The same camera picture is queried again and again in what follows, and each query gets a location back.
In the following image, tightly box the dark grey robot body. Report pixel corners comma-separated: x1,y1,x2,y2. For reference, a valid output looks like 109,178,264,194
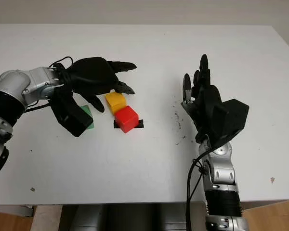
60,204,208,231

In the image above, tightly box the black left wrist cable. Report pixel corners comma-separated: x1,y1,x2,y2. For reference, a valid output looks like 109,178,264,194
26,56,74,111

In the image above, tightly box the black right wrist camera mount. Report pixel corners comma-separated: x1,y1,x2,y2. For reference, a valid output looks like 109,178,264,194
210,98,250,149

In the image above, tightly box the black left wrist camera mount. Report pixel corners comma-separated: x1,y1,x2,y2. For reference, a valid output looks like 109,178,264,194
49,89,93,138

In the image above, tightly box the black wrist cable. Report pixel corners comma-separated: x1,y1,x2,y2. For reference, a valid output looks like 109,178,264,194
185,154,212,231
26,56,74,111

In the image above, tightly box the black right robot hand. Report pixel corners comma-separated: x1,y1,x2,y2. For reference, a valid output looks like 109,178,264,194
182,54,223,142

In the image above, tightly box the grey table frame bar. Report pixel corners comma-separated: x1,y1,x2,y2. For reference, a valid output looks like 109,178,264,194
0,204,35,217

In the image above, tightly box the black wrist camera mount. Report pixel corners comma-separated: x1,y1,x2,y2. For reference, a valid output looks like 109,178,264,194
49,89,93,138
210,98,250,149

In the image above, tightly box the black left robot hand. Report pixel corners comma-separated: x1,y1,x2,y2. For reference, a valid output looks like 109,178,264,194
65,57,137,113

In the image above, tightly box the green cube block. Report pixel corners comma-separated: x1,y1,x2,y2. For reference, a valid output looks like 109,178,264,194
79,105,95,130

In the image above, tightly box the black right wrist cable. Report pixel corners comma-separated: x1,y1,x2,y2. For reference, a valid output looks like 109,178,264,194
185,154,212,231

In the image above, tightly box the red cube block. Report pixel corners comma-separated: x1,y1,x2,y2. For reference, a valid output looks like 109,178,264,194
114,105,139,133

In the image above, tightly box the black tape strip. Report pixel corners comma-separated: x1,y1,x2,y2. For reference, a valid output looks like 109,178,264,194
113,119,145,129

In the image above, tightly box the yellow cube block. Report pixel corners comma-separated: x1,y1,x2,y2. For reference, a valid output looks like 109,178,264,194
105,91,127,114

